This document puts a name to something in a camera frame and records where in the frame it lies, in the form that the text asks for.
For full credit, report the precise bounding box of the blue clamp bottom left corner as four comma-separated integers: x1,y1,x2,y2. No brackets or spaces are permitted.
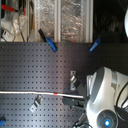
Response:
0,117,6,126

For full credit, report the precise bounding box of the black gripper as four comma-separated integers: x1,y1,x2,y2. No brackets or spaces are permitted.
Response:
62,79,89,107

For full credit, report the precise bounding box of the left blue table clamp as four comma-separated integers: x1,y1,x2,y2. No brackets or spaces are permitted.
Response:
38,29,57,52

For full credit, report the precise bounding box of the right blue table clamp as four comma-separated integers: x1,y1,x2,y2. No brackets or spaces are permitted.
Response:
89,37,101,52

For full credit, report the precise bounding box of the white cable with red mark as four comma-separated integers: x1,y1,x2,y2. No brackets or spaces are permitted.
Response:
0,90,85,100

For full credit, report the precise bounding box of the blue table clamp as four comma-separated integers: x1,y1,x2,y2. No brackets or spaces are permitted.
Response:
38,29,57,52
89,37,101,52

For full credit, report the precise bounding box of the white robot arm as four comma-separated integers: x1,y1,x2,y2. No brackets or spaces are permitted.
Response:
62,67,128,128

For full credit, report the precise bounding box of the red handled tool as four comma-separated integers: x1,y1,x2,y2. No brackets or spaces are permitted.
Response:
1,4,25,15

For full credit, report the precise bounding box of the left grey metal clip bracket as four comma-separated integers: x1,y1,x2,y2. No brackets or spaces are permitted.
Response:
30,95,44,113

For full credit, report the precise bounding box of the clear plastic storage bin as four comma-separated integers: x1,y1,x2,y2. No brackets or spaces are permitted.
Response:
34,0,94,43

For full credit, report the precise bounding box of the grey metal clip bracket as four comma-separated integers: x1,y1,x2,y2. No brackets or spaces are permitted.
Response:
70,71,76,91
30,95,44,113

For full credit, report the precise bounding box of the middle grey metal clip bracket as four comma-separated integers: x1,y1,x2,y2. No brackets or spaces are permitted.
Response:
70,71,76,91

